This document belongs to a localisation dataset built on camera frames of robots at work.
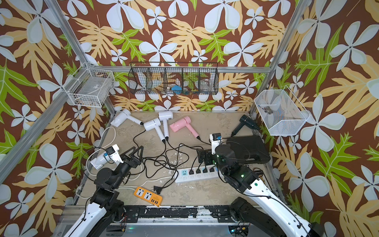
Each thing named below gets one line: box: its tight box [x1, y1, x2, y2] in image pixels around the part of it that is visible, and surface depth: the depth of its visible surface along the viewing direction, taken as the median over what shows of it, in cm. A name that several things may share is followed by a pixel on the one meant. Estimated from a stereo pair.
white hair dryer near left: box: [89, 154, 114, 170], surface depth 90 cm
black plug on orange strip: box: [153, 183, 166, 195], surface depth 83 cm
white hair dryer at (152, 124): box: [143, 118, 166, 144], surface depth 109 cm
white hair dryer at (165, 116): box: [157, 111, 174, 142], surface depth 113 cm
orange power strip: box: [133, 186, 163, 207], surface depth 80 cm
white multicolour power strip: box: [175, 166, 221, 184], surface depth 86 cm
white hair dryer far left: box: [110, 108, 144, 128], surface depth 114 cm
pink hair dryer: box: [169, 115, 201, 141], surface depth 109 cm
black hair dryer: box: [230, 114, 261, 137], surface depth 110 cm
